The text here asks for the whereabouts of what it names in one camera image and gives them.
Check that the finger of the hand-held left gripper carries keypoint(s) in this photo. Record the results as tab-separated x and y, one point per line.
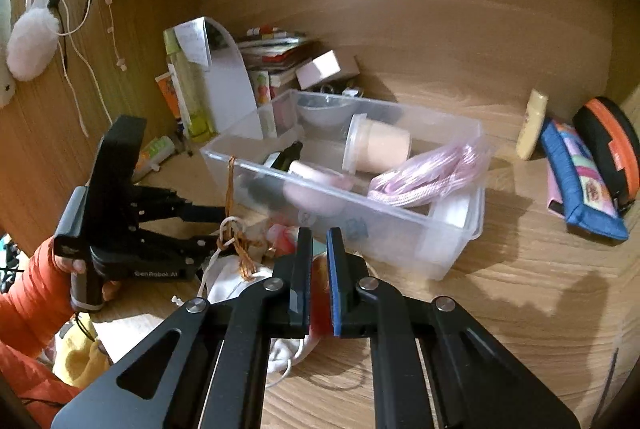
190	248
192	211

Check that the dark green spray bottle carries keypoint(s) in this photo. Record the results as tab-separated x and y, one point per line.
282	159

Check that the blue pencil case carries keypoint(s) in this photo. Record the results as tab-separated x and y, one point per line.
585	189

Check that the white face mask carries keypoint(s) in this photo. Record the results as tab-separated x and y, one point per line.
230	281

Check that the blue round compact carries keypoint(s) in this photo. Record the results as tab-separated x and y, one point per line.
357	228

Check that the yellow cloth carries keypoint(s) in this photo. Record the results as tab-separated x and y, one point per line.
80	354

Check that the wooden desktop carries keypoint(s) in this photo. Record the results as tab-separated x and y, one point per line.
500	289

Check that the orange carton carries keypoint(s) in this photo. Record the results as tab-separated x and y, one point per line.
167	95

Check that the clear jar with white lid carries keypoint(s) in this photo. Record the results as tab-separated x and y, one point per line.
375	144

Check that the white paper folder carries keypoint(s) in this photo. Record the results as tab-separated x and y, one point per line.
227	84

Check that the small cream bottle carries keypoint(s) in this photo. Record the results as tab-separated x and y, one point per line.
532	124

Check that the person's left hand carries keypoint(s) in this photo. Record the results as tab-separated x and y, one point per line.
111	291

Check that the green and white tube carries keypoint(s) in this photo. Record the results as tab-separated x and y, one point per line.
155	152

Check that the stack of books and cards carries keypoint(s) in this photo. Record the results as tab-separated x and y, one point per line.
272	54

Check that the grey bowl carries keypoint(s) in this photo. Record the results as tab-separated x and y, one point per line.
324	113

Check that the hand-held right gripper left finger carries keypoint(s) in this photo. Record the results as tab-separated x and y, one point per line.
300	271

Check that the white round lidded container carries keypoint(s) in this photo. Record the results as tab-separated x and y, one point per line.
450	215

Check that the small pink item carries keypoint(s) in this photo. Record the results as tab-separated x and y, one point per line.
280	240

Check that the small white cardboard box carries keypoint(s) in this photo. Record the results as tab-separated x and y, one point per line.
325	69

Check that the black and orange pouch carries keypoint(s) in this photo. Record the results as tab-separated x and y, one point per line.
615	149

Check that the white printed receipt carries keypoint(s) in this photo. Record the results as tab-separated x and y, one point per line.
192	40

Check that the white fluffy plush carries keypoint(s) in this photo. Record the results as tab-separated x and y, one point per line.
31	43

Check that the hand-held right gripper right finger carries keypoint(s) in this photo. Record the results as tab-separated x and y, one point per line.
335	281

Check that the clear plastic storage box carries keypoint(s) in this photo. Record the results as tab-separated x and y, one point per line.
360	209

